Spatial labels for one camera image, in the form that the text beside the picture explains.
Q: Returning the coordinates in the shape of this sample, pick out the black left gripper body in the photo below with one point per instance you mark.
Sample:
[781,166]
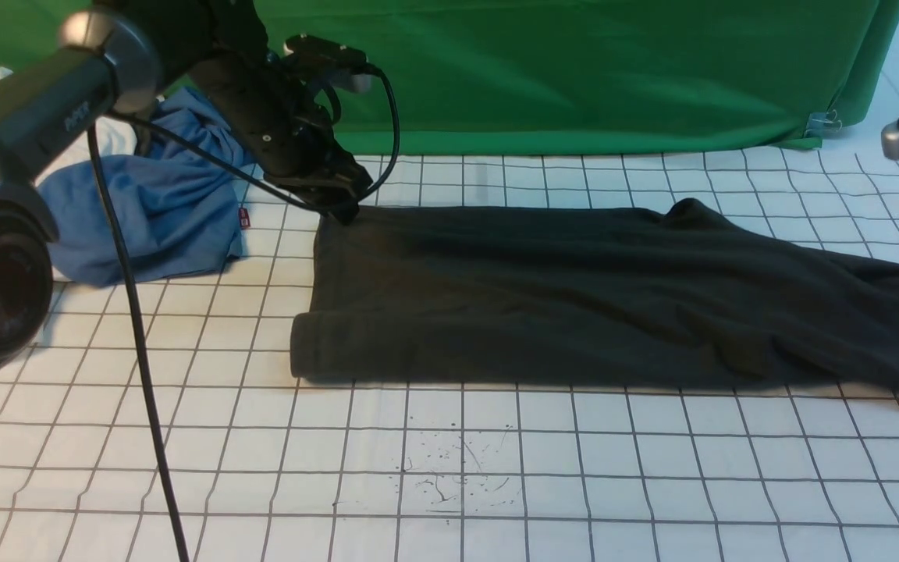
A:
[274,119]

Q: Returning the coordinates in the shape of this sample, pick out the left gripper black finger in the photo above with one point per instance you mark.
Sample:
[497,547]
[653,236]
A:
[336,197]

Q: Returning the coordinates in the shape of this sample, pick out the gray long-sleeve top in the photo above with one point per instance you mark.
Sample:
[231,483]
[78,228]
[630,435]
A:
[597,297]

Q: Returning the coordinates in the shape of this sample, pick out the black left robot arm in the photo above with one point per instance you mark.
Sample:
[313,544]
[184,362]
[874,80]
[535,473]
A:
[113,60]

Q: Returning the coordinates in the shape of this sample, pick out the blue crumpled shirt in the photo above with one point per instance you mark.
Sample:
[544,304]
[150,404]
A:
[179,214]

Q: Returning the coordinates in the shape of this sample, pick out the silver binder clip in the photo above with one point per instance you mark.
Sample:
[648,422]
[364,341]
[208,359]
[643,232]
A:
[823,124]

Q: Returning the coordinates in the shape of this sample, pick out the white crumpled garment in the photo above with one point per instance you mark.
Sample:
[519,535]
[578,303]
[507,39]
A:
[113,138]

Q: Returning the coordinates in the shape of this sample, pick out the green backdrop cloth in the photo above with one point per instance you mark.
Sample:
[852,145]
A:
[609,77]

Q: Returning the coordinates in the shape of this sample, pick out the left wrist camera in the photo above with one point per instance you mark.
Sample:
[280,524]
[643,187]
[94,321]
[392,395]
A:
[341,66]

